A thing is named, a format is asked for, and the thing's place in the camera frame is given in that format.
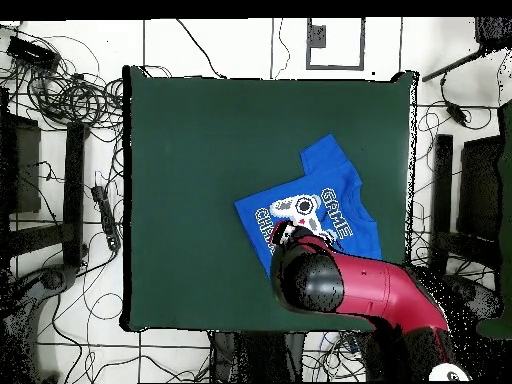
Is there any black power strip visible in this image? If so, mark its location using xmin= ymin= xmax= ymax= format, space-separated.
xmin=90 ymin=184 xmax=122 ymax=252

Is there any black speckled block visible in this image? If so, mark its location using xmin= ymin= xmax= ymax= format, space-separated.
xmin=474 ymin=16 xmax=512 ymax=51

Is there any black rod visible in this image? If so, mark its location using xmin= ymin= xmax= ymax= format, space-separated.
xmin=421 ymin=47 xmax=487 ymax=83

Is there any black flat panel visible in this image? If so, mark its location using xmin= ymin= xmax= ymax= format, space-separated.
xmin=457 ymin=135 xmax=505 ymax=241
xmin=0 ymin=113 xmax=42 ymax=215

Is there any coiled black cable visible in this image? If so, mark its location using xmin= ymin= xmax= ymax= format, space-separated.
xmin=27 ymin=71 xmax=125 ymax=131

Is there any black stand base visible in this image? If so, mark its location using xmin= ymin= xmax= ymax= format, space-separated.
xmin=0 ymin=263 xmax=79 ymax=383
xmin=447 ymin=273 xmax=501 ymax=321

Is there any thin black cable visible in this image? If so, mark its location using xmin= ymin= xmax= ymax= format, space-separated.
xmin=271 ymin=17 xmax=292 ymax=80

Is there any grey square frame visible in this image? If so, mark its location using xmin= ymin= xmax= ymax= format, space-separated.
xmin=306 ymin=17 xmax=366 ymax=71

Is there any dark green table cloth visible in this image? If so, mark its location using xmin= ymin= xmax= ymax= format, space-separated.
xmin=121 ymin=65 xmax=419 ymax=333

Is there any small dark grey square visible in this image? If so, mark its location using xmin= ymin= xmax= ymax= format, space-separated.
xmin=309 ymin=24 xmax=327 ymax=49

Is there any black stand bar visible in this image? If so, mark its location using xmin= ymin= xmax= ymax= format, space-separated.
xmin=433 ymin=133 xmax=454 ymax=275
xmin=62 ymin=121 xmax=87 ymax=267

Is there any long black cable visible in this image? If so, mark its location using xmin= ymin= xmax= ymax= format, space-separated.
xmin=175 ymin=18 xmax=228 ymax=80

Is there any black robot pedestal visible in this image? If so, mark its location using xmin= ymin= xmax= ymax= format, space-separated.
xmin=209 ymin=330 xmax=307 ymax=383

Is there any black inline cable adapter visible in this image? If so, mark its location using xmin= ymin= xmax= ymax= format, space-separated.
xmin=444 ymin=100 xmax=470 ymax=127

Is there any blue shirt with white print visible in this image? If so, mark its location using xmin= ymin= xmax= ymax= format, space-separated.
xmin=233 ymin=133 xmax=383 ymax=281

